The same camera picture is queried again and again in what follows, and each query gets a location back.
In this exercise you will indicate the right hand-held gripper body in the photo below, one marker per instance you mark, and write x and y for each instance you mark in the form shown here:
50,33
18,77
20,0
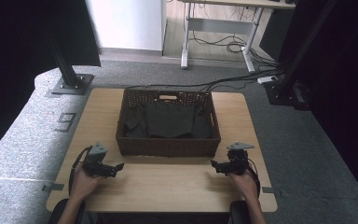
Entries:
236,163

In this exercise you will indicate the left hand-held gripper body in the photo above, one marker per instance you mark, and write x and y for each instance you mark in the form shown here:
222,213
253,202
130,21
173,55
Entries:
94,163

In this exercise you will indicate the brown wicker basket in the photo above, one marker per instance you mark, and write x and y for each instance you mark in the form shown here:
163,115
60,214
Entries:
167,147

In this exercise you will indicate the dark cloth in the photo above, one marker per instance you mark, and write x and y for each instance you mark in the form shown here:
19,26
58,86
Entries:
167,119

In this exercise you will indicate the person's right hand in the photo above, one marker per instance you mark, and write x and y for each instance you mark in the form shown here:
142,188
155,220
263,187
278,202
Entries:
245,185

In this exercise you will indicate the person's left hand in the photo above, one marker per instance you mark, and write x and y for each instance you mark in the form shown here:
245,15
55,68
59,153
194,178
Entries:
84,185

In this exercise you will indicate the grey tape strip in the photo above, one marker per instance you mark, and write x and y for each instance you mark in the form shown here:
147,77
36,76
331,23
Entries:
52,187
268,189

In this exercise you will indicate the person's right leg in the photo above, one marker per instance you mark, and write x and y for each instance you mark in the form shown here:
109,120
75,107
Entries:
239,213

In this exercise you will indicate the person's leg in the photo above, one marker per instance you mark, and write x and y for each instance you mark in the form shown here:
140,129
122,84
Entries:
59,214
239,213

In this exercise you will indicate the person's left leg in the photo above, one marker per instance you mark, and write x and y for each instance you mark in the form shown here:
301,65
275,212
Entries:
59,214

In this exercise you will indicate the black stand base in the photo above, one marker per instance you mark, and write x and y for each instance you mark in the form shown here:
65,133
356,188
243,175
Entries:
284,95

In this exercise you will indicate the black metal stand with plate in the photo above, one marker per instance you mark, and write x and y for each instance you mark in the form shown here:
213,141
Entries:
71,81

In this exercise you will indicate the white power adapter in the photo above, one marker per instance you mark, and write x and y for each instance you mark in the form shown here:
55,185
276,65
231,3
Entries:
267,79

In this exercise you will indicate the black curtain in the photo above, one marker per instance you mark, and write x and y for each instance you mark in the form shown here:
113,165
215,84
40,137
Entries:
345,93
28,46

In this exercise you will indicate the white framed desk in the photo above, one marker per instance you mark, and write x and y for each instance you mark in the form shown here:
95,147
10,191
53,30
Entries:
220,25

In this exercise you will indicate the white cabinet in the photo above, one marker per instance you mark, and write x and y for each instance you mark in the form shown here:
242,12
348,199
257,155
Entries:
127,25

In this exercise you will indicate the black metal stand post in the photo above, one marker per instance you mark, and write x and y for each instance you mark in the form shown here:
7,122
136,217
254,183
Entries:
307,43

